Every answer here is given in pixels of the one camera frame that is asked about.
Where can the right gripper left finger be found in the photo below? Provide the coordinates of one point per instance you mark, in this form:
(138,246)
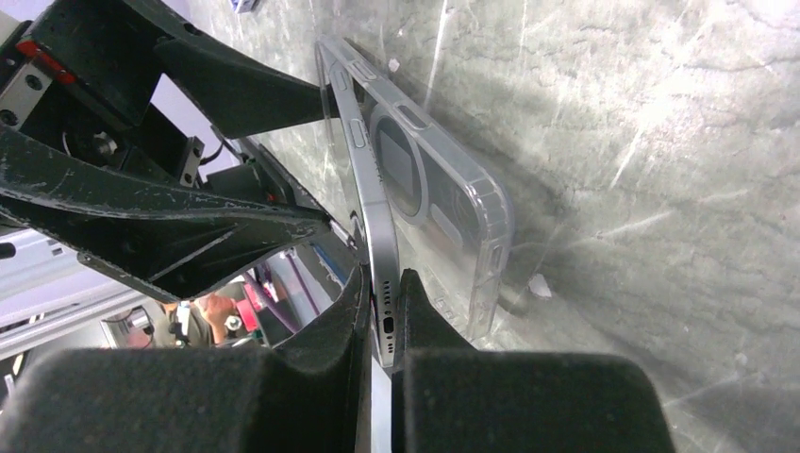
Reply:
(308,394)

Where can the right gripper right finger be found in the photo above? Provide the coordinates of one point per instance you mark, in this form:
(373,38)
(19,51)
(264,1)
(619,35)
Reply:
(448,396)

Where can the clear magsafe phone case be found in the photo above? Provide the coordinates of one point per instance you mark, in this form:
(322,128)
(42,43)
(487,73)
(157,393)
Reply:
(452,218)

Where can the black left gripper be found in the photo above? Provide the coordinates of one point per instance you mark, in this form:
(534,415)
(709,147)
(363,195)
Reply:
(79,79)

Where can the silver black phone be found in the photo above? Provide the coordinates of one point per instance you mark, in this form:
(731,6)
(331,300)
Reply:
(367,212)

